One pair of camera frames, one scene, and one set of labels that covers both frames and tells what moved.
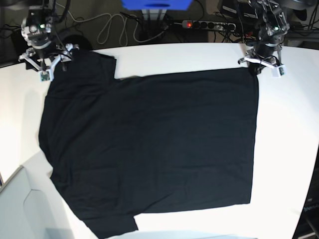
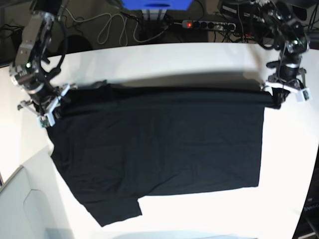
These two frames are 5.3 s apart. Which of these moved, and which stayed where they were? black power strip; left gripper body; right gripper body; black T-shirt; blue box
Moved: black T-shirt; right gripper body; left gripper body
Stayed: black power strip; blue box
